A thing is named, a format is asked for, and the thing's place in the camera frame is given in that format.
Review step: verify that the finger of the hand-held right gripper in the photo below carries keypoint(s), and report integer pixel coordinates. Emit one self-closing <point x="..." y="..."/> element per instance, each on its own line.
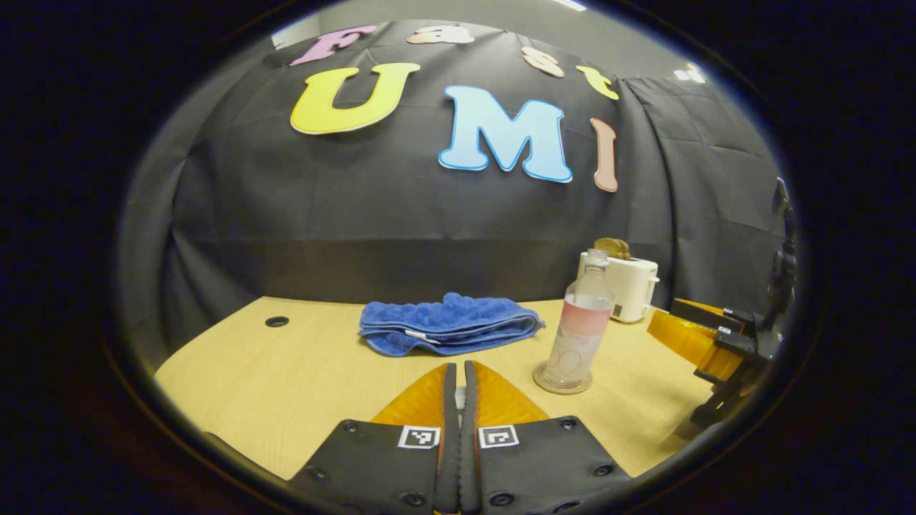
<point x="687" y="340"/>
<point x="708" y="316"/>

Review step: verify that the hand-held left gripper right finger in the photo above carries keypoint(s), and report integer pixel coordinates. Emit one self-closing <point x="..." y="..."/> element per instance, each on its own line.
<point x="470" y="429"/>

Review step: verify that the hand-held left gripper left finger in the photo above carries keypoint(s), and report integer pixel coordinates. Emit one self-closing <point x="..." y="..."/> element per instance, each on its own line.
<point x="449" y="429"/>

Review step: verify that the white teacup lid blue print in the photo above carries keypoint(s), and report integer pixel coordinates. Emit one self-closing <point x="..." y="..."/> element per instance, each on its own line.
<point x="461" y="397"/>

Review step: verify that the round wooden coaster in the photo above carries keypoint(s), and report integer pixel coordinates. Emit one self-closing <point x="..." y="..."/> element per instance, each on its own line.
<point x="544" y="383"/>

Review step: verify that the clear water bottle pink label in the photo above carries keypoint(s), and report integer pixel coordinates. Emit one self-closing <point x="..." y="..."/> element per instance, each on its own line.
<point x="580" y="329"/>

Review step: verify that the white toaster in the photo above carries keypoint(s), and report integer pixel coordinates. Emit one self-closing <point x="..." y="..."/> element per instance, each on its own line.
<point x="633" y="290"/>

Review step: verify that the blue folded towel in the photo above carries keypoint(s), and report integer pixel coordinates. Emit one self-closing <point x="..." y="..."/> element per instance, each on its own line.
<point x="451" y="325"/>

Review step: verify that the brown bread slice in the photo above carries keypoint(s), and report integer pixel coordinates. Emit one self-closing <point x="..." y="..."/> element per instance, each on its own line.
<point x="612" y="248"/>

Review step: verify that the black backdrop cloth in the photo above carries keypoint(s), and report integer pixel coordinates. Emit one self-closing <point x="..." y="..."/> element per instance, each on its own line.
<point x="401" y="222"/>

